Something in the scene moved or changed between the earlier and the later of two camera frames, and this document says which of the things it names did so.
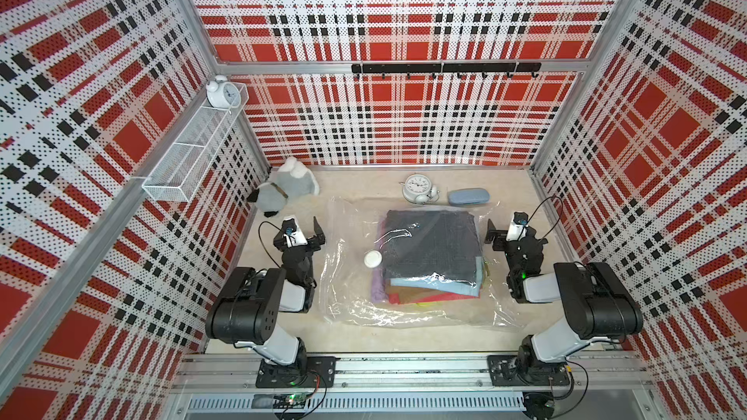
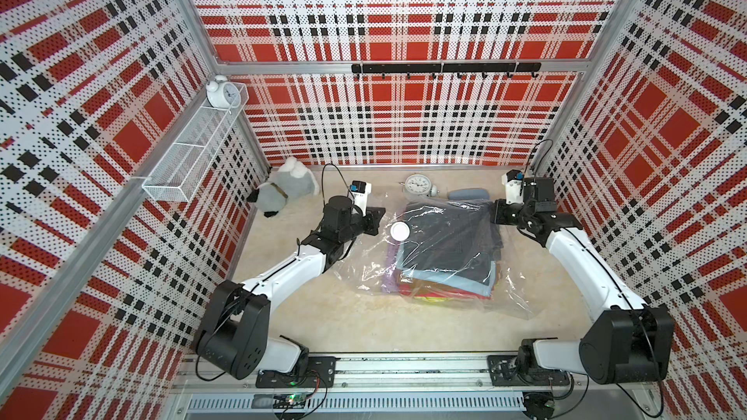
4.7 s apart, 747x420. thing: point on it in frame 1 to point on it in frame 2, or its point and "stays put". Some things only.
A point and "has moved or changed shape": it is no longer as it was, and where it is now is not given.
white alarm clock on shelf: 222,93 stays put
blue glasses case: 468,196 stays put
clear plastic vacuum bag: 423,264 has moved or changed shape
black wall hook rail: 409,68 stays put
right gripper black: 491,232 to 499,209
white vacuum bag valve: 373,259 to 400,230
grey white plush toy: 290,179 stays put
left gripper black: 312,242 to 373,219
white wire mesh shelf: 179,174 stays put
